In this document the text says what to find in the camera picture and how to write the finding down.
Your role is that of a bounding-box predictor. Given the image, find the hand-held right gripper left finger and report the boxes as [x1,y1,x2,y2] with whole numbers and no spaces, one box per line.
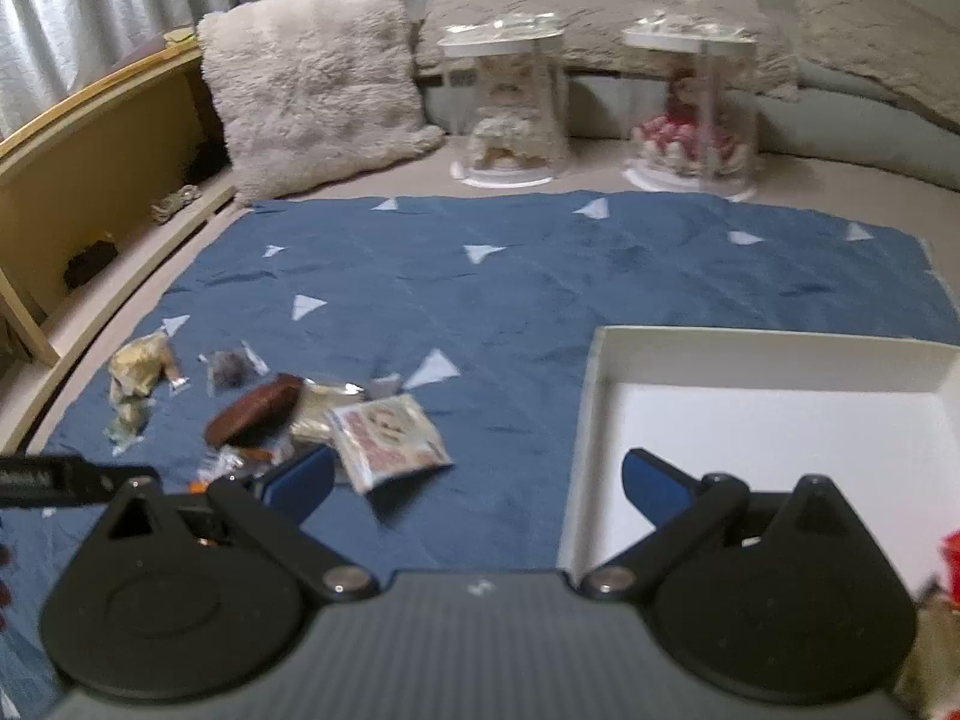
[97,444,380,602]

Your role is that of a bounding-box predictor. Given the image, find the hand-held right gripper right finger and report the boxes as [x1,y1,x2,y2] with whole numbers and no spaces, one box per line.
[581,448,863,601]

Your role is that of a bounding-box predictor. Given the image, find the orange brown candy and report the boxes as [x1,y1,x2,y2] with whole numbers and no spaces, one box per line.
[195,446,282,492]

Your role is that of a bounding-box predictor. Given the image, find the silvery clear snack packet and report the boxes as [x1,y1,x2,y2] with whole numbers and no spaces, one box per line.
[289,379,368,443]

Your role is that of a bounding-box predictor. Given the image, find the brown oval snack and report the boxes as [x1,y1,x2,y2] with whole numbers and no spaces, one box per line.
[205,373,303,447]

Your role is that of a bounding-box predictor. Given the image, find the small clear yellow candy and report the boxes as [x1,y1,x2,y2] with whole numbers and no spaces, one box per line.
[105,394,155,455]

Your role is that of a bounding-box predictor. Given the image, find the white red printed snack packet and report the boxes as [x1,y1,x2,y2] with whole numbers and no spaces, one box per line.
[328,392,453,496]

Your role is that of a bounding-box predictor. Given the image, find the white cardboard box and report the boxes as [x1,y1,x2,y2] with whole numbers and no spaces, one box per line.
[559,325,960,601]

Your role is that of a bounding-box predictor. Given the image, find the dark candy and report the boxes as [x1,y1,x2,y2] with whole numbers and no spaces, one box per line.
[199,341,269,395]

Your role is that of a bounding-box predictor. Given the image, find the cream cloth with green print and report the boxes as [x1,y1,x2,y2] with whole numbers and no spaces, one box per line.
[109,335,188,398]

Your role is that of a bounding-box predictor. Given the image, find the black object on shelf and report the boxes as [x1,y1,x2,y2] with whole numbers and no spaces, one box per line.
[64,236,121,290]

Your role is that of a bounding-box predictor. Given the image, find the blue cloth with white triangles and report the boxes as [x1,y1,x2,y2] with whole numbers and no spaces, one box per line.
[0,193,960,698]

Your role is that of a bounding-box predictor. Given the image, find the wooden bedside shelf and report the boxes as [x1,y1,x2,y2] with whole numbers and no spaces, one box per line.
[0,37,241,368]

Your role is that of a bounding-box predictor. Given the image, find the red dressed doll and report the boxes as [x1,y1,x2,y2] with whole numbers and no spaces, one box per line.
[634,71,751,177]

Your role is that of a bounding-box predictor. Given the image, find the cream dressed doll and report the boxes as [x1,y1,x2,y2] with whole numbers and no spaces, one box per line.
[469,60,560,170]

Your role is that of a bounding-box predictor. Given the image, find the fluffy beige pillow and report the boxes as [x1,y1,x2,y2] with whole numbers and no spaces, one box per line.
[196,0,447,205]

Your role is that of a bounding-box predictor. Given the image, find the grey sofa cushion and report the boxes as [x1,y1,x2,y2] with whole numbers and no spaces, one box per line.
[420,67,960,192]

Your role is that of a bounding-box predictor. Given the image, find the clear display case red doll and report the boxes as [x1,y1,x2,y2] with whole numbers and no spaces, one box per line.
[621,11,762,202]

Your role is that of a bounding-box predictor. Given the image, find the clear display case cream doll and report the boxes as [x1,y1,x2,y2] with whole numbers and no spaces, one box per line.
[437,13,571,188]

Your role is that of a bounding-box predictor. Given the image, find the silver grey curtain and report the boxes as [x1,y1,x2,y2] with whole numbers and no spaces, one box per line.
[0,0,237,140]

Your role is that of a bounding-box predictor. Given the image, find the large beige plush cushion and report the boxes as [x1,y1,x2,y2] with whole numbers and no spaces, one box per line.
[415,0,800,102]

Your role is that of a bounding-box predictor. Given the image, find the knotted silver rope ornament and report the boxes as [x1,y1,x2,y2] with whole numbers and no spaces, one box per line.
[150,184,203,224]

